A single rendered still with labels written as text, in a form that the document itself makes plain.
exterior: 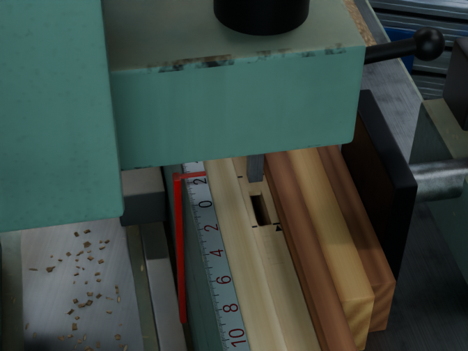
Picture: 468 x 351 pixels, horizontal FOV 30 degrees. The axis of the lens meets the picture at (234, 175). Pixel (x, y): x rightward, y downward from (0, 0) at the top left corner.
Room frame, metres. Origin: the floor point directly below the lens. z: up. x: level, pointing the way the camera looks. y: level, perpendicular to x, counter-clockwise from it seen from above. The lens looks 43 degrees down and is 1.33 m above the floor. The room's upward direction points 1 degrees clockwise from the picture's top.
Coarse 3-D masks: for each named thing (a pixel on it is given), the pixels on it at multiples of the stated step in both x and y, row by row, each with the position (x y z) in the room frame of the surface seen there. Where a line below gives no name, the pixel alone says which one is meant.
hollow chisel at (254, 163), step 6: (252, 156) 0.40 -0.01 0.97; (258, 156) 0.40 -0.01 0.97; (252, 162) 0.40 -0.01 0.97; (258, 162) 0.40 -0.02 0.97; (252, 168) 0.40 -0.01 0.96; (258, 168) 0.40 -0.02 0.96; (252, 174) 0.40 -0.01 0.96; (258, 174) 0.40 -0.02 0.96; (252, 180) 0.40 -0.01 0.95; (258, 180) 0.40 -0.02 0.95
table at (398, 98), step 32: (384, 32) 0.64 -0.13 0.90; (384, 64) 0.59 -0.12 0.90; (384, 96) 0.55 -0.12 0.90; (416, 96) 0.55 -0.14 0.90; (416, 224) 0.41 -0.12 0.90; (416, 256) 0.38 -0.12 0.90; (448, 256) 0.38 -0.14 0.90; (192, 288) 0.37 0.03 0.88; (416, 288) 0.35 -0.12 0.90; (448, 288) 0.35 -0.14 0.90; (416, 320) 0.33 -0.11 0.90; (448, 320) 0.33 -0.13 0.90
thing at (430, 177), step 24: (360, 96) 0.43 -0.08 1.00; (360, 120) 0.41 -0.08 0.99; (384, 120) 0.41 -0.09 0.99; (360, 144) 0.40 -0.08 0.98; (384, 144) 0.38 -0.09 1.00; (360, 168) 0.40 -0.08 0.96; (384, 168) 0.36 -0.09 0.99; (408, 168) 0.36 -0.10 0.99; (432, 168) 0.40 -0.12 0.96; (456, 168) 0.40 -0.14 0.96; (360, 192) 0.39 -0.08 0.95; (384, 192) 0.36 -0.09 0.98; (408, 192) 0.35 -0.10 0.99; (432, 192) 0.39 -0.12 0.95; (456, 192) 0.39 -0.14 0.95; (384, 216) 0.35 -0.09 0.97; (408, 216) 0.35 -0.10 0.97; (384, 240) 0.35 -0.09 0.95
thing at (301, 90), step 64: (128, 0) 0.41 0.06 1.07; (192, 0) 0.42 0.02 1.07; (320, 0) 0.42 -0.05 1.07; (128, 64) 0.36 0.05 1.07; (192, 64) 0.36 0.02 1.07; (256, 64) 0.36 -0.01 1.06; (320, 64) 0.37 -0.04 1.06; (128, 128) 0.35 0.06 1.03; (192, 128) 0.36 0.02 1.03; (256, 128) 0.37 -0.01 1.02; (320, 128) 0.37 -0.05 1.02
